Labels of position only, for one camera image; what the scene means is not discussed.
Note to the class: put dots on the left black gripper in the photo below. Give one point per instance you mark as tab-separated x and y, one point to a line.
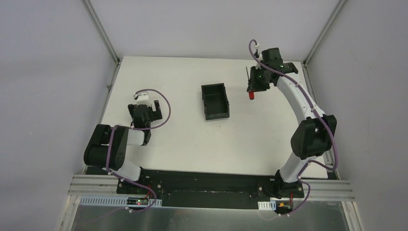
144	108

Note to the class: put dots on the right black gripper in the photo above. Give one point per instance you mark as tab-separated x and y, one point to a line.
253	81

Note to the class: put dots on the red handled screwdriver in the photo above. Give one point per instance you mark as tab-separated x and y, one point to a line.
250	78

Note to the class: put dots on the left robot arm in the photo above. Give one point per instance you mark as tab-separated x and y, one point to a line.
109	147

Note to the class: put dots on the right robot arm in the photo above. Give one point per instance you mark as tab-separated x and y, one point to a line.
315	131

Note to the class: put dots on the black plastic bin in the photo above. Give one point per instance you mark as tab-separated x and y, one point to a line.
216	104

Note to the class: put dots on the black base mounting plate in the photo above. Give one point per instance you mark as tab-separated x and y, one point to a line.
210	190

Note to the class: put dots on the left controller board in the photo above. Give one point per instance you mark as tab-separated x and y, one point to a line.
136	201

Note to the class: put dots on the controller board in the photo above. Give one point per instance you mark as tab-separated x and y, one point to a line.
283	207
136	201

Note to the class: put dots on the right controller board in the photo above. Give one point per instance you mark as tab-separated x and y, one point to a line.
283	207

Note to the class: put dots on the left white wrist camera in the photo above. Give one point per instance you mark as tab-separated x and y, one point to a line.
142	98

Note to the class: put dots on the aluminium front rail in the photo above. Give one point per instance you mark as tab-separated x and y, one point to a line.
106	185

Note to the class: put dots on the right aluminium frame post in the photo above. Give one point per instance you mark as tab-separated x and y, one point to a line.
326	28

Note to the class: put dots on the aluminium frame post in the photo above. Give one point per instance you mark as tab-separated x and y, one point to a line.
326	28
100	30

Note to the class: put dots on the left white cable duct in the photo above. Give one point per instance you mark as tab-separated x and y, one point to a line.
114	201

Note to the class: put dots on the white cable duct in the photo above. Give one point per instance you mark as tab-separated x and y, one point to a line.
114	201
267	205

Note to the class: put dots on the left aluminium frame post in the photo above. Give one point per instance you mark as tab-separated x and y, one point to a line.
100	30

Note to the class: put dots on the right white cable duct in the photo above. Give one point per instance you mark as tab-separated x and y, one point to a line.
267	205

